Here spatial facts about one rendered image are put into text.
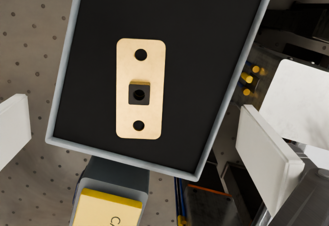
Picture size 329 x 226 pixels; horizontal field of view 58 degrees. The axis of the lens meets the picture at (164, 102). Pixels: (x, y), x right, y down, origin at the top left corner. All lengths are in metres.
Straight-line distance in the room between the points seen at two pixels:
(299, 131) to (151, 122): 0.17
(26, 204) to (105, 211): 0.66
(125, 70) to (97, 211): 0.14
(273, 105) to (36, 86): 0.59
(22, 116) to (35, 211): 0.77
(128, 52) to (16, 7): 0.55
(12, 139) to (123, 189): 0.16
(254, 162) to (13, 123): 0.13
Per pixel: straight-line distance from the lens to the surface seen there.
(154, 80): 0.24
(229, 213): 0.53
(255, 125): 0.16
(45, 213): 0.95
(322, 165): 0.52
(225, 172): 0.82
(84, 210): 0.31
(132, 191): 0.31
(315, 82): 0.33
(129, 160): 0.27
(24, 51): 0.77
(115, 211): 0.30
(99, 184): 0.31
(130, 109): 0.25
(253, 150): 0.16
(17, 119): 0.18
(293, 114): 0.33
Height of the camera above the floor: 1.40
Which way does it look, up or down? 72 degrees down
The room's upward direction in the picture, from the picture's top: 178 degrees clockwise
